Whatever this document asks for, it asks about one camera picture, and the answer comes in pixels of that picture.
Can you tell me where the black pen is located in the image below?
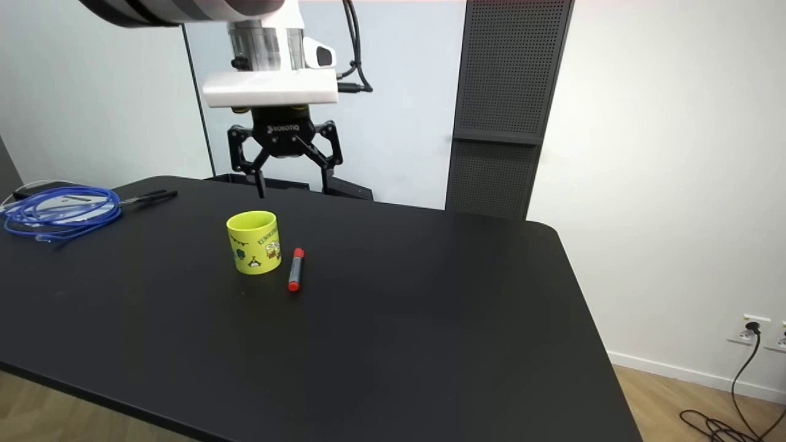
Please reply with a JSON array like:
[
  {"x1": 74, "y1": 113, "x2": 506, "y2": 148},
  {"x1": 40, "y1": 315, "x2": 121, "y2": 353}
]
[{"x1": 119, "y1": 189, "x2": 179, "y2": 212}]

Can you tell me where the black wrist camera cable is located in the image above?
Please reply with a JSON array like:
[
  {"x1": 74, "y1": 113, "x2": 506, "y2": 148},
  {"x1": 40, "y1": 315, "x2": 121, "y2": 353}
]
[{"x1": 334, "y1": 0, "x2": 375, "y2": 97}]

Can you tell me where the white wall power outlet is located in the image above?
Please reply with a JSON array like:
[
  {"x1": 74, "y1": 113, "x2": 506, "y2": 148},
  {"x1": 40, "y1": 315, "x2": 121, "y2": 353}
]
[
  {"x1": 765, "y1": 319, "x2": 786, "y2": 353},
  {"x1": 728, "y1": 312, "x2": 775, "y2": 350}
]

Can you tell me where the white baseboard strip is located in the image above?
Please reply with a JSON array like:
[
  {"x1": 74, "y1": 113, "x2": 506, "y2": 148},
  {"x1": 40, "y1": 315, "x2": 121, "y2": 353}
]
[{"x1": 610, "y1": 350, "x2": 786, "y2": 406}]

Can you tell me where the white whiteboard panel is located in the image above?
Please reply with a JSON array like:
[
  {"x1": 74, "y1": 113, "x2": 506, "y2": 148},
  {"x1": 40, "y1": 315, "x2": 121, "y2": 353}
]
[{"x1": 174, "y1": 0, "x2": 469, "y2": 212}]

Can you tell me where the narrow black chair back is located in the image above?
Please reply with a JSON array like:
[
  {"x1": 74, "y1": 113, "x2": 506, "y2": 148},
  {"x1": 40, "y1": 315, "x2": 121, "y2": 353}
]
[{"x1": 320, "y1": 174, "x2": 375, "y2": 204}]

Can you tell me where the marker with orange caps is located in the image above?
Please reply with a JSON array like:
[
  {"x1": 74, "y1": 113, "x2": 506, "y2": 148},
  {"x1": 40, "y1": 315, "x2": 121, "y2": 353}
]
[{"x1": 284, "y1": 246, "x2": 307, "y2": 294}]

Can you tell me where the white wrist mount plate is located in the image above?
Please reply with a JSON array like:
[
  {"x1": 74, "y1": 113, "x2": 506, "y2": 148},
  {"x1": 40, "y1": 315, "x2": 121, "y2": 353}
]
[{"x1": 199, "y1": 66, "x2": 341, "y2": 111}]

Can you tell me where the dark grey perforated pillar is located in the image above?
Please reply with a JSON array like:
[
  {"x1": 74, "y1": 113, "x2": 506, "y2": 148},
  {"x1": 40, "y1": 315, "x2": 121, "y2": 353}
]
[{"x1": 445, "y1": 0, "x2": 578, "y2": 221}]

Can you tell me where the coiled blue cable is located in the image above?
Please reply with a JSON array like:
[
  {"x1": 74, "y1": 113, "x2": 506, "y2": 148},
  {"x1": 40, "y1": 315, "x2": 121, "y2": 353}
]
[{"x1": 0, "y1": 181, "x2": 125, "y2": 246}]

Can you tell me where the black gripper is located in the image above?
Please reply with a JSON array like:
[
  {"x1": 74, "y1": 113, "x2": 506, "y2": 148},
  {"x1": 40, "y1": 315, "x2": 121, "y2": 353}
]
[{"x1": 227, "y1": 103, "x2": 345, "y2": 201}]

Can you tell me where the yellow smiley face mug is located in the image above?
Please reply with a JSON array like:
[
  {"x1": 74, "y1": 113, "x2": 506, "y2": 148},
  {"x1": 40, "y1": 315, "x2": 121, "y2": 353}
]
[{"x1": 224, "y1": 208, "x2": 284, "y2": 278}]

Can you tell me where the black power cable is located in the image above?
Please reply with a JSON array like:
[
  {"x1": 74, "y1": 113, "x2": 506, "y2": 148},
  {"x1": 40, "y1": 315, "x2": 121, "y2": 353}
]
[{"x1": 675, "y1": 321, "x2": 786, "y2": 442}]

